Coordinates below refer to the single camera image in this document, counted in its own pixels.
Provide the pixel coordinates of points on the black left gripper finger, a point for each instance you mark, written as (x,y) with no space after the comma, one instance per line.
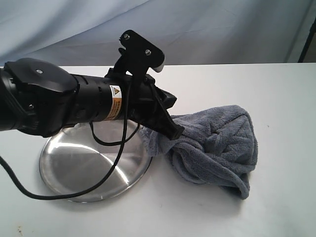
(166,125)

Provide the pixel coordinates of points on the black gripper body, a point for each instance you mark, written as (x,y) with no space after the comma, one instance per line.
(136,100)

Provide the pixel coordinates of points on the grey-blue fleece towel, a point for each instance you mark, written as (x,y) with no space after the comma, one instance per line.
(218,147)

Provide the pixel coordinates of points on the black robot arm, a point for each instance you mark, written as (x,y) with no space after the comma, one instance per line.
(40,99)

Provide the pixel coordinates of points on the grey backdrop cloth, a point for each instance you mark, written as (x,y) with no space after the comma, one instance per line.
(189,32)

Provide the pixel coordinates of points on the round stainless steel plate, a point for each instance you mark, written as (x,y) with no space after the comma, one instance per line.
(72,161)

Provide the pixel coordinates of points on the black backdrop stand pole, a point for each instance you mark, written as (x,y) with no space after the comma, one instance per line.
(307,42)

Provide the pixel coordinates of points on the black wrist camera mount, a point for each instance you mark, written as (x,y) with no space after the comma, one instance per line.
(138,55)

